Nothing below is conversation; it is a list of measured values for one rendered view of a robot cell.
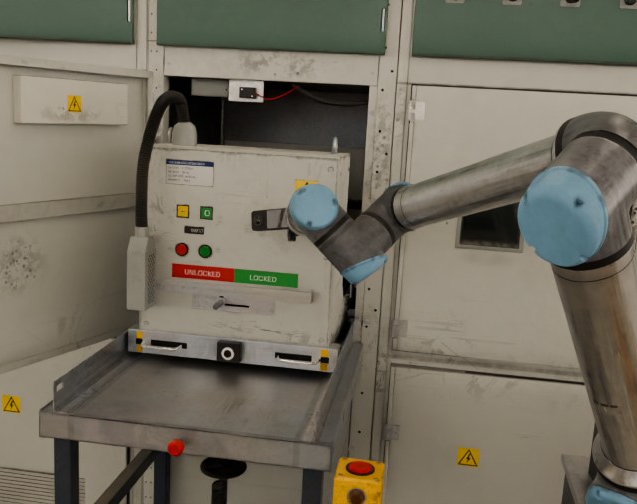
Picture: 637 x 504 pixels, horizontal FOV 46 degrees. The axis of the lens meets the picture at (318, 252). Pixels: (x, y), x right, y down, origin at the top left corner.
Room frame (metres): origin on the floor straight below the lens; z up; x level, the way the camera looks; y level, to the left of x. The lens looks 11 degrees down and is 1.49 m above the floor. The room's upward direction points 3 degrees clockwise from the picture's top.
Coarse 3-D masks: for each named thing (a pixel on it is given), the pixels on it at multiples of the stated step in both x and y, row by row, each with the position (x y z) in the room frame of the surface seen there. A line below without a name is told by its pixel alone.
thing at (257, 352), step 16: (128, 336) 1.82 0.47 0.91; (160, 336) 1.81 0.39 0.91; (176, 336) 1.80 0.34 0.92; (192, 336) 1.80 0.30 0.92; (208, 336) 1.79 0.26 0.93; (160, 352) 1.81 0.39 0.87; (176, 352) 1.80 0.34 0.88; (192, 352) 1.80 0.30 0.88; (208, 352) 1.79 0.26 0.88; (256, 352) 1.77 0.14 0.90; (272, 352) 1.77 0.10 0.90; (288, 352) 1.76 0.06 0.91; (304, 352) 1.76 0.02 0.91; (336, 352) 1.74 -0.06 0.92; (304, 368) 1.76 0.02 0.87
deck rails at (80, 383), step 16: (352, 336) 2.03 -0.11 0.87; (96, 352) 1.66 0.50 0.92; (112, 352) 1.74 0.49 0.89; (128, 352) 1.84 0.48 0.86; (80, 368) 1.58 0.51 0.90; (96, 368) 1.66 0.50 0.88; (112, 368) 1.73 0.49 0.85; (336, 368) 1.67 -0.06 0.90; (64, 384) 1.50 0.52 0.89; (80, 384) 1.58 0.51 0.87; (96, 384) 1.62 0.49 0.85; (336, 384) 1.69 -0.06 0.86; (64, 400) 1.50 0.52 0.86; (80, 400) 1.52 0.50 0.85; (320, 400) 1.60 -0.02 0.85; (320, 416) 1.42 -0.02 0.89; (304, 432) 1.42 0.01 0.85; (320, 432) 1.43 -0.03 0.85
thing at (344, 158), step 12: (156, 144) 1.83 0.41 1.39; (168, 144) 1.92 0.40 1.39; (204, 144) 2.03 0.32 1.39; (312, 156) 1.77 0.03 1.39; (324, 156) 1.77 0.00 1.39; (336, 156) 1.76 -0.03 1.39; (348, 156) 1.94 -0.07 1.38; (348, 168) 1.95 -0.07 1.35; (348, 180) 1.97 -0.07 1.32; (336, 276) 1.83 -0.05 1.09; (336, 288) 1.85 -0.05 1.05; (348, 288) 2.15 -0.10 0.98; (336, 300) 1.86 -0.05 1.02; (336, 312) 1.88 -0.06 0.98; (336, 324) 1.90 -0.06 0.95
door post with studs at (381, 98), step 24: (384, 72) 2.05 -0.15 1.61; (384, 96) 2.05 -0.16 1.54; (384, 120) 2.05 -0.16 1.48; (384, 144) 2.05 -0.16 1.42; (384, 168) 2.05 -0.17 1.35; (360, 288) 2.06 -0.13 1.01; (360, 312) 2.06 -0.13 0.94; (360, 336) 2.06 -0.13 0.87; (360, 408) 2.05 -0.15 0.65; (360, 432) 2.05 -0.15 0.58; (360, 456) 2.05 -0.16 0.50
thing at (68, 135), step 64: (0, 64) 1.73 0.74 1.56; (64, 64) 1.86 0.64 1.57; (0, 128) 1.73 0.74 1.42; (64, 128) 1.89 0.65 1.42; (128, 128) 2.09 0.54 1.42; (0, 192) 1.72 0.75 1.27; (64, 192) 1.89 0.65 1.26; (128, 192) 2.10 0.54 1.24; (0, 256) 1.72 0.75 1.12; (64, 256) 1.89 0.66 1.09; (0, 320) 1.71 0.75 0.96; (64, 320) 1.89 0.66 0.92; (128, 320) 2.10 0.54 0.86
